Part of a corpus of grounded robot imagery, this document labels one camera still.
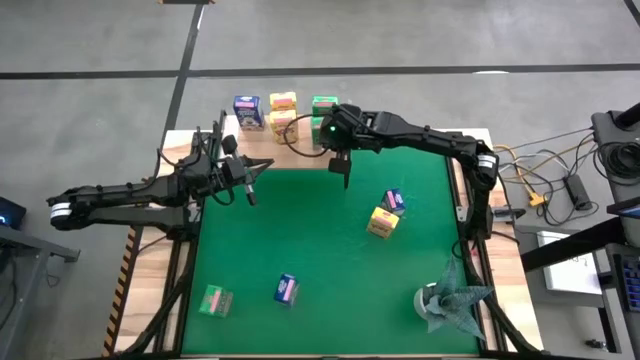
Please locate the blue Frosted Flakes cereal box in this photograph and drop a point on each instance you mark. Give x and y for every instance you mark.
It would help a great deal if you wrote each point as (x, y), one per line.
(286, 290)
(248, 112)
(393, 201)

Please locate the black metal bar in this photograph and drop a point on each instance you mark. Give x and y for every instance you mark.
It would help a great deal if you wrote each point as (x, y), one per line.
(575, 245)

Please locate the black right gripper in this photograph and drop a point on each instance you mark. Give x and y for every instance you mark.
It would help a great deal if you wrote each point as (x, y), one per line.
(342, 130)

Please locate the green Apple Jacks cereal box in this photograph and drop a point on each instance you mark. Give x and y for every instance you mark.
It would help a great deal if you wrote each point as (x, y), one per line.
(315, 136)
(216, 301)
(325, 105)

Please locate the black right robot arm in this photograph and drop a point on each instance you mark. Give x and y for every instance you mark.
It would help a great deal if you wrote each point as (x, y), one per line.
(430, 137)

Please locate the green table mat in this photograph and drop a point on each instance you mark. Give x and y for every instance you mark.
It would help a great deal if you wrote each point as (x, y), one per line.
(325, 275)

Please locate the black power adapter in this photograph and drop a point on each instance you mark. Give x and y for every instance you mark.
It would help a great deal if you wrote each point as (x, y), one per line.
(578, 192)

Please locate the black keyboard blue keys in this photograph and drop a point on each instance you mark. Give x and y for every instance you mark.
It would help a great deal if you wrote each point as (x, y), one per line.
(632, 285)

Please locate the black device blue light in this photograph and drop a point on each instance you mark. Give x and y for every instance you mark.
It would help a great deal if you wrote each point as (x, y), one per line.
(10, 212)

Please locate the potted green succulent plant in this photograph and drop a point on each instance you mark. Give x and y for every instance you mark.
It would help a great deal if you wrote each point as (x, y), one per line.
(450, 305)

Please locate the wooden shelf black metal legs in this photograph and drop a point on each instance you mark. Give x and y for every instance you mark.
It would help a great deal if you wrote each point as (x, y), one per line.
(260, 150)

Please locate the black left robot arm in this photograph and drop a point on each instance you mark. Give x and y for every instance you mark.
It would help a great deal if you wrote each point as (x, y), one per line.
(125, 190)

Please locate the black table frame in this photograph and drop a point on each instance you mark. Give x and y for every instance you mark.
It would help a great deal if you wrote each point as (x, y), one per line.
(182, 300)

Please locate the grey metal bracket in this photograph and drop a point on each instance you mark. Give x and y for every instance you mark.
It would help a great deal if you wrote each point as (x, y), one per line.
(462, 214)

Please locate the white board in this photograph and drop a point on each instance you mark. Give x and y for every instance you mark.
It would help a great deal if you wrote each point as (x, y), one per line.
(570, 277)

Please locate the grey side desk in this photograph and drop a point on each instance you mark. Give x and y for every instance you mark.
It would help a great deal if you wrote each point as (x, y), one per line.
(45, 247)

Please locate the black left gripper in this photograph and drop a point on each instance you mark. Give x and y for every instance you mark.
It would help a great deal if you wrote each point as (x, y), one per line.
(236, 172)

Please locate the yellow black hazard tape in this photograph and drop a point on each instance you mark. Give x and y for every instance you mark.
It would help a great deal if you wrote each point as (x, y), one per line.
(121, 295)

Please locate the small black clamp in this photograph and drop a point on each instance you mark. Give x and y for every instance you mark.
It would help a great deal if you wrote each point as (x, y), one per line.
(595, 344)

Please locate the black equipment stand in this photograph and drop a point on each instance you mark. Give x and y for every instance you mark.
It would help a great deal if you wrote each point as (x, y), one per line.
(607, 130)

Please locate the yellow Corn Pops cereal box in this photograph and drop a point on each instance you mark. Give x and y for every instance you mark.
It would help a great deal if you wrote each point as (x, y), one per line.
(383, 222)
(284, 126)
(283, 101)

